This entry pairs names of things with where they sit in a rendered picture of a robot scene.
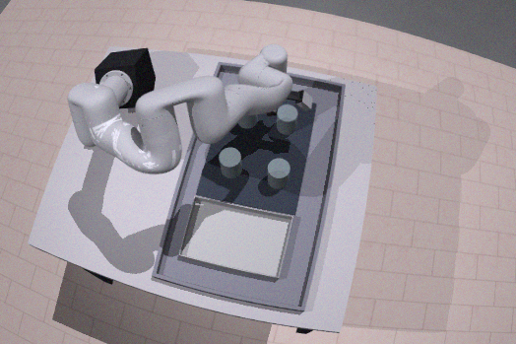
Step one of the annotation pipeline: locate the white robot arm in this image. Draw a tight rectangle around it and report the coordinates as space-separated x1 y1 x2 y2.
68 44 313 174

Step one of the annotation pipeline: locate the clear glass jar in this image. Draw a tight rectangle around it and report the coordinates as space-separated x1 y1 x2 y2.
219 147 242 178
277 104 297 135
268 158 290 189
238 115 257 129

